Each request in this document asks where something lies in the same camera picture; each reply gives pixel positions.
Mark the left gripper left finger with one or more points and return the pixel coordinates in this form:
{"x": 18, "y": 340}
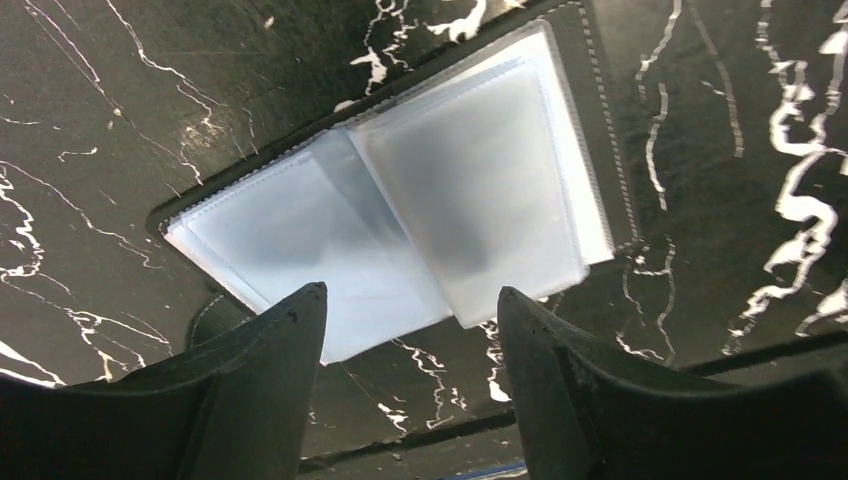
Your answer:
{"x": 233, "y": 407}

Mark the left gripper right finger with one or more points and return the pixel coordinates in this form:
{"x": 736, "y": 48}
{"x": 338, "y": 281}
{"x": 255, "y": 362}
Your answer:
{"x": 587, "y": 410}

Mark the black leather card holder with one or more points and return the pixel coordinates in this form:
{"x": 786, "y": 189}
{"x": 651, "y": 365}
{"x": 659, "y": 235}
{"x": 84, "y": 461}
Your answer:
{"x": 494, "y": 164}

